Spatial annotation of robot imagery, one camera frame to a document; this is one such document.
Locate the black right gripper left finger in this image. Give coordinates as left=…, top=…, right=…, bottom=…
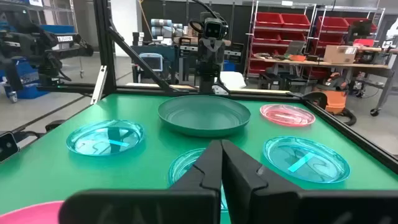
left=58, top=139, right=223, bottom=224

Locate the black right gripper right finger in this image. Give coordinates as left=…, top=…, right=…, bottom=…
left=221, top=139, right=398, bottom=224

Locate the clear blue plastic plate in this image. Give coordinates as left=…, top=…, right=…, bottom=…
left=168, top=147, right=228, bottom=213
left=262, top=136, right=351, bottom=184
left=65, top=119, right=145, bottom=157

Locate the clear pink plastic plate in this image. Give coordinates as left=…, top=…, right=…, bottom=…
left=259, top=103, right=317, bottom=128

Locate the white plastic bag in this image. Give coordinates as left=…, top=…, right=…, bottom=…
left=214, top=71, right=247, bottom=95

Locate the small tablet screen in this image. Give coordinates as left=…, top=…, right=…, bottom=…
left=139, top=52, right=164, bottom=72

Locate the large dark green plate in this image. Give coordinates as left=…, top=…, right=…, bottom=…
left=157, top=95, right=251, bottom=138

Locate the red plastic storage bin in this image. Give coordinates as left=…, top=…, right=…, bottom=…
left=345, top=17, right=378, bottom=34
left=317, top=16, right=349, bottom=32
left=255, top=12, right=284, bottom=27
left=281, top=13, right=311, bottom=30

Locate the white building pillar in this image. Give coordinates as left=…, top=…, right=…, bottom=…
left=111, top=0, right=143, bottom=57

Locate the silver aluminium bar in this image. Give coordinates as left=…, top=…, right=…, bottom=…
left=90, top=65, right=108, bottom=105

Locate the orange shop vacuum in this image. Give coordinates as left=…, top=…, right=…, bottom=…
left=313, top=73, right=358, bottom=127

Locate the opaque pink plastic plate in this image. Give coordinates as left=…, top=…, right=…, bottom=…
left=0, top=200, right=65, bottom=224

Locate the brown cardboard box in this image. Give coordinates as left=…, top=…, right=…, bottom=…
left=323, top=45, right=358, bottom=65

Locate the wooden workbench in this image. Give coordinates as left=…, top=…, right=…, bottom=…
left=251, top=55, right=398, bottom=116

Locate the blue plastic crate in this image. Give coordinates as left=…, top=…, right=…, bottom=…
left=0, top=57, right=50, bottom=100

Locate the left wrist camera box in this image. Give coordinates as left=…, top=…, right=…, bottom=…
left=203, top=17, right=229, bottom=40

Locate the wire shelf rack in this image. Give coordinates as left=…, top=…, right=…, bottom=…
left=312, top=5, right=386, bottom=58
left=244, top=0, right=318, bottom=78

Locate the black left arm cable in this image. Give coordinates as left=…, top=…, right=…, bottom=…
left=192, top=0, right=219, bottom=19

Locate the black aluminium table frame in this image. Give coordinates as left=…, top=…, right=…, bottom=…
left=35, top=0, right=398, bottom=175

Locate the black table-level camera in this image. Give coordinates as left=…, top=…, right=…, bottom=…
left=0, top=131, right=19, bottom=163

